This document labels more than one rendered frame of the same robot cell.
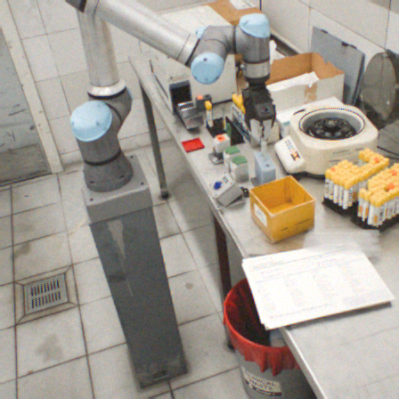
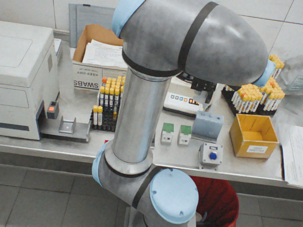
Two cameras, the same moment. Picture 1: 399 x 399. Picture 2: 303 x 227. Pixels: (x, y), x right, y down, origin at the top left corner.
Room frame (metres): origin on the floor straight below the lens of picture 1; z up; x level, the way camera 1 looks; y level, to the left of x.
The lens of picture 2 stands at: (1.34, 0.69, 1.82)
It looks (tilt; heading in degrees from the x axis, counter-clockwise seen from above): 45 degrees down; 279
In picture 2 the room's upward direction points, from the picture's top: 10 degrees clockwise
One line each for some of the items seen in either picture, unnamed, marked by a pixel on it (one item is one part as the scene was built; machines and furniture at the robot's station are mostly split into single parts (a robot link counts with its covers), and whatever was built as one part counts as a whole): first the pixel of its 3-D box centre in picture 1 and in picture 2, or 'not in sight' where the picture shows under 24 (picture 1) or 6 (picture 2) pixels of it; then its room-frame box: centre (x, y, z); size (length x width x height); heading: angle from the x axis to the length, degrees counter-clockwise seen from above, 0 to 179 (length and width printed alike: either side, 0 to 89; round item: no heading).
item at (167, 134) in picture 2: (232, 158); (167, 133); (1.40, -0.12, 0.91); 0.05 x 0.04 x 0.07; 103
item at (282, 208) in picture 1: (281, 208); (252, 136); (1.09, -0.22, 0.93); 0.13 x 0.13 x 0.10; 17
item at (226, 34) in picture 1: (215, 43); not in sight; (1.33, -0.10, 1.32); 0.11 x 0.11 x 0.08; 74
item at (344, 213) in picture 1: (354, 194); (238, 101); (1.16, -0.45, 0.89); 0.17 x 0.09 x 0.02; 120
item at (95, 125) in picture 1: (95, 129); (168, 200); (1.33, 0.27, 1.12); 0.13 x 0.12 x 0.14; 164
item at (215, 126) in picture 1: (223, 120); (112, 113); (1.62, -0.12, 0.93); 0.17 x 0.09 x 0.11; 13
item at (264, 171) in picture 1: (264, 174); (207, 125); (1.27, -0.21, 0.92); 0.10 x 0.07 x 0.10; 5
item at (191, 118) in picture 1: (186, 109); (61, 125); (1.77, 0.00, 0.92); 0.21 x 0.07 x 0.05; 13
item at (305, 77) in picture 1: (292, 88); (107, 58); (1.75, -0.40, 0.95); 0.29 x 0.25 x 0.15; 103
